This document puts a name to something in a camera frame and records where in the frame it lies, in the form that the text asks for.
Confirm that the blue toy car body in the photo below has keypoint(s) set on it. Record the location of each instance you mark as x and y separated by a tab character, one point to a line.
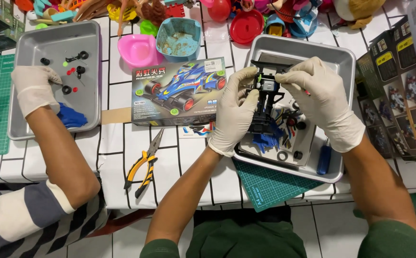
71	116
265	141

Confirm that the black axle part with wheel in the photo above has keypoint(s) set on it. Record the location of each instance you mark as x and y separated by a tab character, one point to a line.
82	55

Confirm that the white black-lined tablecloth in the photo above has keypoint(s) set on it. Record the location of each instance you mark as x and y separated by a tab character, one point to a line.
186	165

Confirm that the small silver motor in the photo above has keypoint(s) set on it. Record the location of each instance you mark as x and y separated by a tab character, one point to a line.
269	87

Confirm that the pink toy potty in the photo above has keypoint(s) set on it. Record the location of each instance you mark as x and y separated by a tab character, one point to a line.
138	50

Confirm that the person's green clothing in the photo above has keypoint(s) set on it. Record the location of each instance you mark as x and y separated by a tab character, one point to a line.
243	240

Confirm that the black toy car chassis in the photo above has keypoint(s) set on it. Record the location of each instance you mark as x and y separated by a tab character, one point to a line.
265	114

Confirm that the person's right hand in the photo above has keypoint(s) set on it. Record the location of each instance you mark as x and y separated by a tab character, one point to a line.
328	104

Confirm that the sticker sheet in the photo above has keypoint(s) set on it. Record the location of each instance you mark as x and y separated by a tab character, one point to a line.
197	130

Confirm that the toy race car box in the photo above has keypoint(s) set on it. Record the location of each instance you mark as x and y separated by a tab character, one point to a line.
179	89

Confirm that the red round plastic lid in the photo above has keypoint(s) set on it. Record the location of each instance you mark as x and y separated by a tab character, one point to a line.
246	27

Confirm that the stack of flattened car boxes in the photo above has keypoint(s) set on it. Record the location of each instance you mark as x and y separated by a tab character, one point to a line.
397	100

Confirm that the small red plastic parts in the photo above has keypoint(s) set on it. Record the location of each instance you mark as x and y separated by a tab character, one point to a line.
71	71

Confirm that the heap of colourful toys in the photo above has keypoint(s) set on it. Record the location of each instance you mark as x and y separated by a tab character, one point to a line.
150	9

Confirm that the black toy tyre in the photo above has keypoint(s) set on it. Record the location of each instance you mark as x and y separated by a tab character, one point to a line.
45	61
297	155
63	90

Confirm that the brown cardboard strip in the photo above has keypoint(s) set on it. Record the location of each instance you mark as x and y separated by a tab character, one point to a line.
116	115

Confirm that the yellow black pliers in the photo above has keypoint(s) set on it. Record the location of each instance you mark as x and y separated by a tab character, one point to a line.
144	165

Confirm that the dirty blue plastic bowl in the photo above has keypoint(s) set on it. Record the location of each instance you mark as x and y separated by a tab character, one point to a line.
179	41

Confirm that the person's left hand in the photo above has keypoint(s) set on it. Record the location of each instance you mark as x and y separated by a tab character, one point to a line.
231	111

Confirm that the metal tray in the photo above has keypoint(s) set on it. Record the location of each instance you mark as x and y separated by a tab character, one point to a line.
331	53
50	39

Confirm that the black toy wheel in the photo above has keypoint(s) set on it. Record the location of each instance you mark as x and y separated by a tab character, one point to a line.
80	69
301	125

